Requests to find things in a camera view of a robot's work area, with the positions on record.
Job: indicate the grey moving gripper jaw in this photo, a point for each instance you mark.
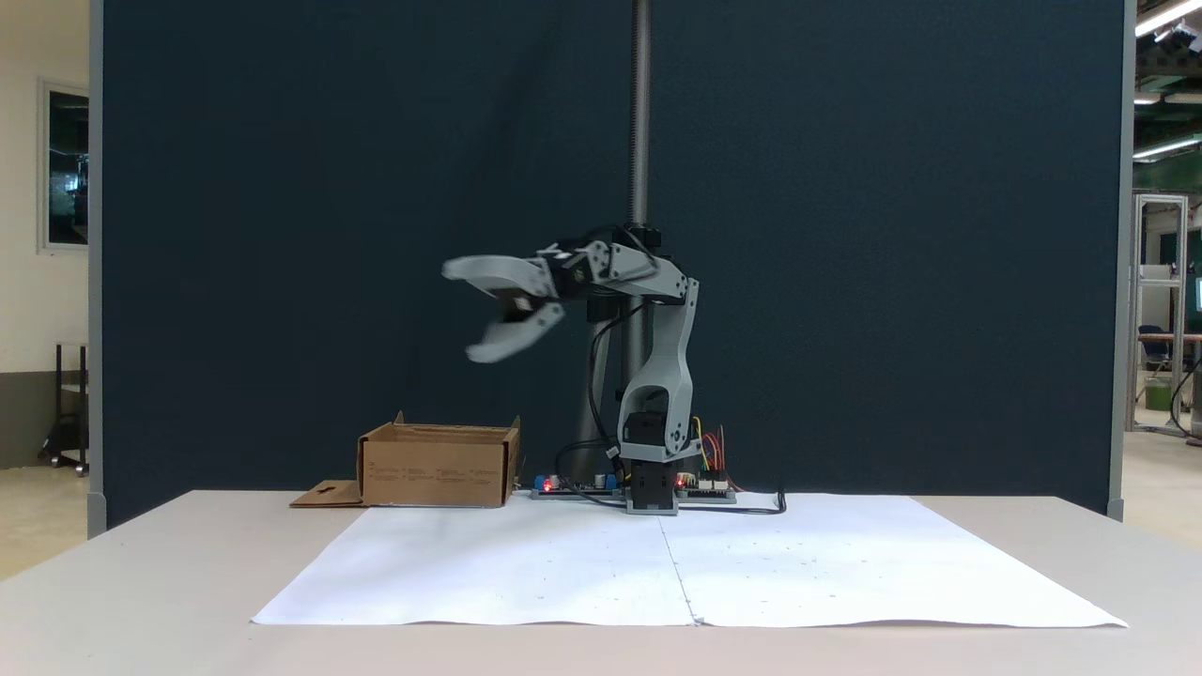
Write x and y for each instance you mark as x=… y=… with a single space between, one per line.
x=516 y=340

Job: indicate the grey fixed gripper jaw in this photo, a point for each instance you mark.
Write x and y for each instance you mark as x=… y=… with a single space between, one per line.
x=493 y=272

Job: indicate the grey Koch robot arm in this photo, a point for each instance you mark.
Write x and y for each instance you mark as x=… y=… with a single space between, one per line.
x=671 y=376

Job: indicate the green bin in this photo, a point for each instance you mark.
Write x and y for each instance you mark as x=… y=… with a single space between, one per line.
x=1158 y=396

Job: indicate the brown cardboard box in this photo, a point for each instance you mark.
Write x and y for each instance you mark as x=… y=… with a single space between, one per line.
x=432 y=469

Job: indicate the blue circuit board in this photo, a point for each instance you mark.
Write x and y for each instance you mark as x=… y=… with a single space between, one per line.
x=573 y=488

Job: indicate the dark blue partition panel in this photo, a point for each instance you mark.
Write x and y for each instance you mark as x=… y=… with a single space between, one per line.
x=282 y=235

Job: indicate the white paper sheet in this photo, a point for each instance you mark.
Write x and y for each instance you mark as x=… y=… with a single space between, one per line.
x=892 y=563
x=488 y=563

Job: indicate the black cart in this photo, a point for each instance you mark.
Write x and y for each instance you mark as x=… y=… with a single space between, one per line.
x=70 y=441

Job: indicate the ceiling light strip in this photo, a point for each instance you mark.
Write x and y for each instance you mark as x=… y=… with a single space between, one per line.
x=1164 y=147
x=1164 y=17

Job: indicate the black camera tripod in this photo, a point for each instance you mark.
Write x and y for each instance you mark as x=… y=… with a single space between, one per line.
x=639 y=113

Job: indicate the framed wall window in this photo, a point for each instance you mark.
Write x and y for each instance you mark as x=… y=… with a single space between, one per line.
x=68 y=169

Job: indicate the aluminium frame rack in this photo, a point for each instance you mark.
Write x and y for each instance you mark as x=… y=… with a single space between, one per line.
x=1138 y=310

